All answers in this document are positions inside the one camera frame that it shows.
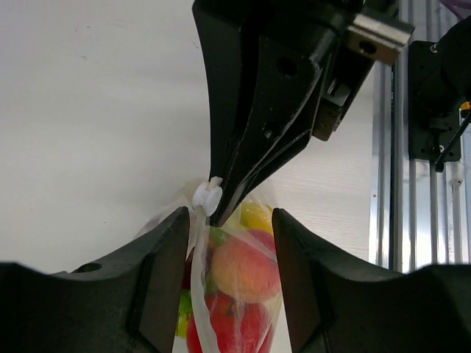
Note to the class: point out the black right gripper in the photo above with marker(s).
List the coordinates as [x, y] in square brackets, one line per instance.
[313, 58]

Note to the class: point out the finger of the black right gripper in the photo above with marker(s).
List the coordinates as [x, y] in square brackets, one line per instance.
[228, 33]

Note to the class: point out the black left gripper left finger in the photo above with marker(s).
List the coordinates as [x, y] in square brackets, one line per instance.
[126, 301]

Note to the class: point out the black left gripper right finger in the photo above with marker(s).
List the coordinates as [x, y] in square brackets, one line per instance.
[336, 302]

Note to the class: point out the red apple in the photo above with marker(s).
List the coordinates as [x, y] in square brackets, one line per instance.
[220, 323]

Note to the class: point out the clear zip top bag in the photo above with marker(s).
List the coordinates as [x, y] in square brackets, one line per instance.
[198, 196]

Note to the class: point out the aluminium mounting rail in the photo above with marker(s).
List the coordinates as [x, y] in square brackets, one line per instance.
[417, 216]

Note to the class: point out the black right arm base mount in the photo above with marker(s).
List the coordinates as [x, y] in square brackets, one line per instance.
[438, 84]

